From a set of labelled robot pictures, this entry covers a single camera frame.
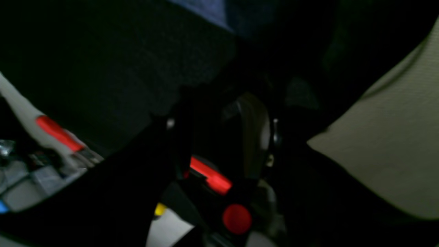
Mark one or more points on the orange black clamp far left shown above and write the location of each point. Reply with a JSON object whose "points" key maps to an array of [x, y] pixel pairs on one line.
{"points": [[210, 208]]}

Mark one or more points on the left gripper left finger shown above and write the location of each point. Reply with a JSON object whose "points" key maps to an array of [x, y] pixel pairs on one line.
{"points": [[179, 130]]}

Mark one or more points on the light blue t-shirt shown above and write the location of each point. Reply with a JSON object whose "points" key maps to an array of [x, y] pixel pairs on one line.
{"points": [[240, 17]]}

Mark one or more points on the blue clamp far left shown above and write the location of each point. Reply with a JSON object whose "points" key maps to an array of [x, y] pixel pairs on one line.
{"points": [[39, 158]]}

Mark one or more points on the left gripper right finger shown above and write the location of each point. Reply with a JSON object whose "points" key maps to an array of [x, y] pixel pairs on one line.
{"points": [[258, 135]]}

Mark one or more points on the black table cloth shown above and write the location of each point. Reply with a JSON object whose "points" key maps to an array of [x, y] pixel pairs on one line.
{"points": [[104, 69]]}

